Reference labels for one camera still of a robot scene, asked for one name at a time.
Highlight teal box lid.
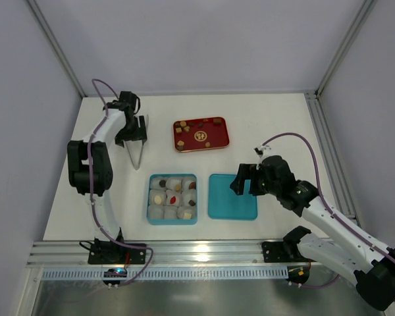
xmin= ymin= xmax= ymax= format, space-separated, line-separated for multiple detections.
xmin=207 ymin=174 xmax=258 ymax=221

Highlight white oval chocolate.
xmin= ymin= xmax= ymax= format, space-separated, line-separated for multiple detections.
xmin=154 ymin=196 xmax=162 ymax=204

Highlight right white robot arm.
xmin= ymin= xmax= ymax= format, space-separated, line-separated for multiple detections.
xmin=230 ymin=155 xmax=395 ymax=311

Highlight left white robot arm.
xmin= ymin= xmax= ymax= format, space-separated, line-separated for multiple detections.
xmin=67 ymin=91 xmax=148 ymax=254

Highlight red rectangular tray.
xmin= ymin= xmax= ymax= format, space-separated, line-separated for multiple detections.
xmin=172 ymin=117 xmax=230 ymax=153

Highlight teal box with paper cups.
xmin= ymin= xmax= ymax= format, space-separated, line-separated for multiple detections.
xmin=146 ymin=174 xmax=198 ymax=226

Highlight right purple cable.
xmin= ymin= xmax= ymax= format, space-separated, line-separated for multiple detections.
xmin=259 ymin=132 xmax=395 ymax=305

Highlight white slotted cable duct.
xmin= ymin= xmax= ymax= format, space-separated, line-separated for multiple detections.
xmin=41 ymin=266 xmax=288 ymax=282

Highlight aluminium mounting rail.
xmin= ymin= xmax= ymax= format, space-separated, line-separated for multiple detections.
xmin=26 ymin=239 xmax=264 ymax=267

